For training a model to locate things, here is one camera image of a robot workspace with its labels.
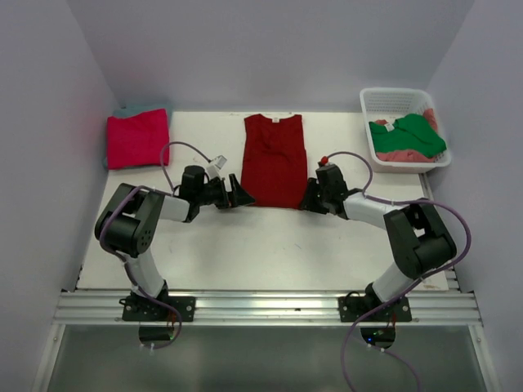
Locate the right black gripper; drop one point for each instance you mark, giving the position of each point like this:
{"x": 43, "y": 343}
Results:
{"x": 308, "y": 203}

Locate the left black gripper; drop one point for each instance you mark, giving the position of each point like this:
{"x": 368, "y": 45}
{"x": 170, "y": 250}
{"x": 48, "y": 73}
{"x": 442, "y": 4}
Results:
{"x": 236, "y": 198}

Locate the dark red t shirt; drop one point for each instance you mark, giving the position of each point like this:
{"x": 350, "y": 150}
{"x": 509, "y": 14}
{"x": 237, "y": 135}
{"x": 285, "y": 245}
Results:
{"x": 274, "y": 169}

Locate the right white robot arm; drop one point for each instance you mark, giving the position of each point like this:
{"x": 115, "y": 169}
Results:
{"x": 418, "y": 238}

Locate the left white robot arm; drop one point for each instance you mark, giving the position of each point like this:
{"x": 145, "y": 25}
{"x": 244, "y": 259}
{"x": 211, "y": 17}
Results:
{"x": 127, "y": 226}

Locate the salmon pink t shirt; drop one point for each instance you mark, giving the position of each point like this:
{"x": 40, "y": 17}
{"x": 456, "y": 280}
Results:
{"x": 412, "y": 157}

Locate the folded pink t shirt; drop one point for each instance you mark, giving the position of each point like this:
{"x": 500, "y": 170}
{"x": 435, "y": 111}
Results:
{"x": 138, "y": 141}

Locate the green t shirt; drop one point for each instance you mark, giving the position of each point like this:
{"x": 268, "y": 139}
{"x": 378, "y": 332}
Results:
{"x": 412, "y": 133}

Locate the white plastic basket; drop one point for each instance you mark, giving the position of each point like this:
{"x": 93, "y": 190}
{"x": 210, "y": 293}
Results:
{"x": 386, "y": 103}

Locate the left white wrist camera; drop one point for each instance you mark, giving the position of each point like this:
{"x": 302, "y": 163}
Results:
{"x": 214, "y": 166}

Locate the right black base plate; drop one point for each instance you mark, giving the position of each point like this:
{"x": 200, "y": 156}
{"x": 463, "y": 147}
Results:
{"x": 355, "y": 304}

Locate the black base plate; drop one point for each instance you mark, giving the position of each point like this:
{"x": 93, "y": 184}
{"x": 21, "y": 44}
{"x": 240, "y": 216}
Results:
{"x": 140, "y": 309}
{"x": 355, "y": 304}

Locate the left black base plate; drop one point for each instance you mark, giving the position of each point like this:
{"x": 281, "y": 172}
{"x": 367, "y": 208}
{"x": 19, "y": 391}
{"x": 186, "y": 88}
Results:
{"x": 140, "y": 309}

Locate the aluminium mounting rail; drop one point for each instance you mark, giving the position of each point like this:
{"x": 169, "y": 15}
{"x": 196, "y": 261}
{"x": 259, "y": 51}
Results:
{"x": 273, "y": 309}

